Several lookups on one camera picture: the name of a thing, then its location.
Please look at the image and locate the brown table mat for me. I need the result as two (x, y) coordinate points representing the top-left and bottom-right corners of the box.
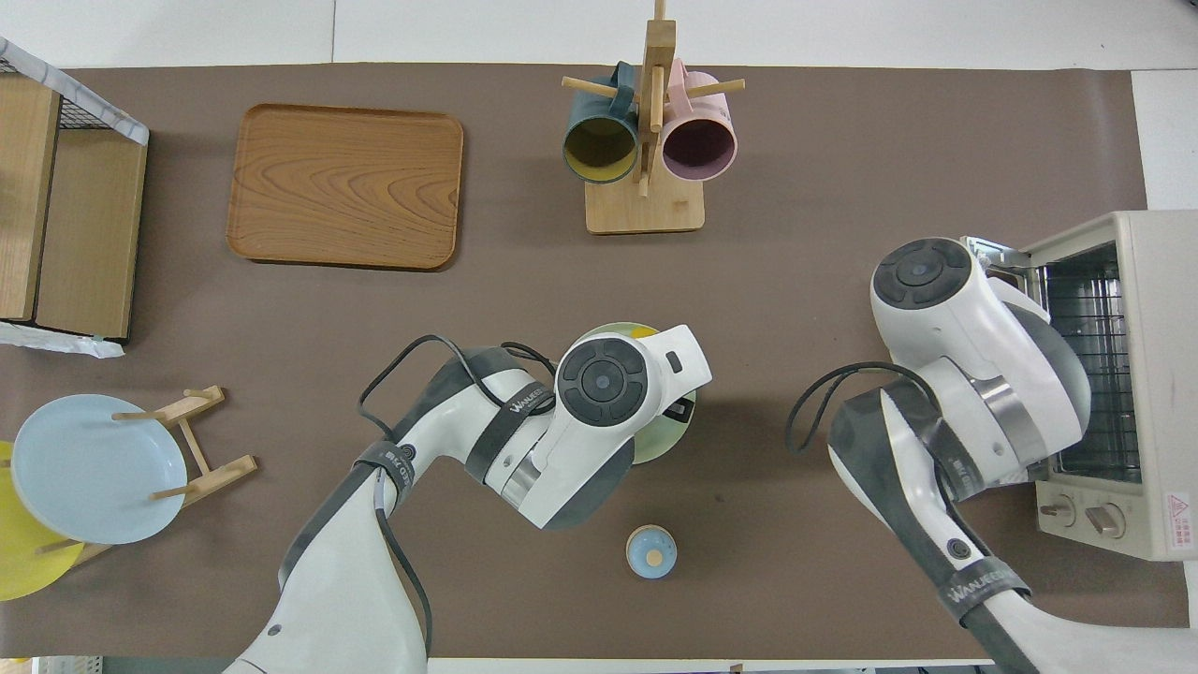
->
(0, 63), (1194, 661)

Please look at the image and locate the pink mug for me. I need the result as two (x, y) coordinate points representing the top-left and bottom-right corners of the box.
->
(660, 59), (738, 183)

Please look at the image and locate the wooden step shelf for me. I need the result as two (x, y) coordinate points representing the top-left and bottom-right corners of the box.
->
(0, 73), (149, 340)

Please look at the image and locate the yellow plate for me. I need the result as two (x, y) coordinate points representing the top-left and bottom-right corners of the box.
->
(0, 440), (85, 602)

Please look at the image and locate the white toaster oven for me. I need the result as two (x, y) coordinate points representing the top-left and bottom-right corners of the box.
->
(964, 210), (1198, 563)

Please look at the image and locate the white checked fabric strip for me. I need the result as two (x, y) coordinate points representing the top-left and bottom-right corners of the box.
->
(0, 37), (149, 146)
(0, 320), (125, 359)

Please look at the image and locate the wooden serving tray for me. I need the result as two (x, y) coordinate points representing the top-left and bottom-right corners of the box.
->
(226, 103), (465, 272)

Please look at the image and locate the dark teal mug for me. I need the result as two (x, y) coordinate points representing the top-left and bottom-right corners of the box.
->
(562, 62), (640, 185)

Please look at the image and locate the wooden plate rack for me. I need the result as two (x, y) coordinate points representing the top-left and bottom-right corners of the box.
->
(37, 384), (258, 567)

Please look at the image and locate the light green plate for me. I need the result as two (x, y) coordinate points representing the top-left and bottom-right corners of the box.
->
(573, 321), (699, 467)

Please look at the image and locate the black wire basket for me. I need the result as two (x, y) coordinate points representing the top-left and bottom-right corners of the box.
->
(0, 56), (123, 132)

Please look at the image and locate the small blue lidded jar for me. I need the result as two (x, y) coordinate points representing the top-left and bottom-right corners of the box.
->
(625, 524), (678, 580)

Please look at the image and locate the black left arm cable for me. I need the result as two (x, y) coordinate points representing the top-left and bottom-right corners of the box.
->
(358, 333), (562, 656)

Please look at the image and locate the wooden mug tree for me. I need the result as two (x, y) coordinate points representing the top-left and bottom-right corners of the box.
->
(560, 0), (747, 235)

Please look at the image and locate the light blue plate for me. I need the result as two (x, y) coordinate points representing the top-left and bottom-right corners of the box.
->
(10, 394), (188, 546)

